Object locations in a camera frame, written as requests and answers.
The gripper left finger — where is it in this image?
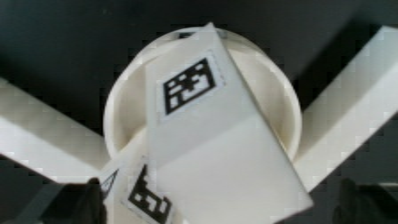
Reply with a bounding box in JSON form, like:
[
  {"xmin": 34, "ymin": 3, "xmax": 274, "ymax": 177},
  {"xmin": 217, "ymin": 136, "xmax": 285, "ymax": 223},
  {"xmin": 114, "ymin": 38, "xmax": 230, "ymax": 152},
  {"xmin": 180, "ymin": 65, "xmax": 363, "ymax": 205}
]
[{"xmin": 17, "ymin": 178, "xmax": 107, "ymax": 224}]

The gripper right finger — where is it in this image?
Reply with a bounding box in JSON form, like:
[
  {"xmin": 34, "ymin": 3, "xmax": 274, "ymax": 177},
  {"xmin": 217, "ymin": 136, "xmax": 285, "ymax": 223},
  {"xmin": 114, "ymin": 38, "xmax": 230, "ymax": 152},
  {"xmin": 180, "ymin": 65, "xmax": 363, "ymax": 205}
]
[{"xmin": 333, "ymin": 179, "xmax": 398, "ymax": 224}]

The white round stool seat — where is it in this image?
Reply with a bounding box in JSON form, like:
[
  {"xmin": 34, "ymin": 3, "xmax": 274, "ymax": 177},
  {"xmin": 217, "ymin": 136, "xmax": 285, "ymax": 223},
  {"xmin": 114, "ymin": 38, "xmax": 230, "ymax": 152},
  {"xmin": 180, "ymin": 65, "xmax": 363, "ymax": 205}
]
[{"xmin": 104, "ymin": 27, "xmax": 303, "ymax": 158}]

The white stool leg with tag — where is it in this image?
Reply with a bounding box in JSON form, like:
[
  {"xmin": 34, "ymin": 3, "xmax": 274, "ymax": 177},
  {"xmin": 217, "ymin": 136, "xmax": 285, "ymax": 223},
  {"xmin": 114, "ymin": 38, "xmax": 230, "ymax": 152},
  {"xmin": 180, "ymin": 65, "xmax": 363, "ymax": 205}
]
[{"xmin": 100, "ymin": 131, "xmax": 177, "ymax": 224}]

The white front fence wall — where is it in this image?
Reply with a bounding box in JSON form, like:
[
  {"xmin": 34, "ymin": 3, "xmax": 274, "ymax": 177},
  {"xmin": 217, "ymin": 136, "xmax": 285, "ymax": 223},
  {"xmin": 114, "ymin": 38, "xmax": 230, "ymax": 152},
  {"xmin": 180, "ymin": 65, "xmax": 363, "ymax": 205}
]
[{"xmin": 0, "ymin": 78, "xmax": 111, "ymax": 183}]

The white fence wall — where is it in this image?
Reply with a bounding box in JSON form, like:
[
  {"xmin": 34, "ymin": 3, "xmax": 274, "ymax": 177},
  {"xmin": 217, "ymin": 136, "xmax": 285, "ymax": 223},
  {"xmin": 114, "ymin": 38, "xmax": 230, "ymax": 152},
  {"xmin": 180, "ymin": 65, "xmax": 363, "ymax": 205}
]
[
  {"xmin": 294, "ymin": 26, "xmax": 398, "ymax": 191},
  {"xmin": 0, "ymin": 78, "xmax": 111, "ymax": 183}
]

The white right fence wall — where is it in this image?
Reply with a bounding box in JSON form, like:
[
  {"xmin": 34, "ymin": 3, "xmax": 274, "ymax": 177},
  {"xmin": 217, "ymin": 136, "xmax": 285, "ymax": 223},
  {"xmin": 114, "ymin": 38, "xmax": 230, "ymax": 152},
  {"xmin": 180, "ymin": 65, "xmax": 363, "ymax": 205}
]
[{"xmin": 294, "ymin": 26, "xmax": 398, "ymax": 191}]

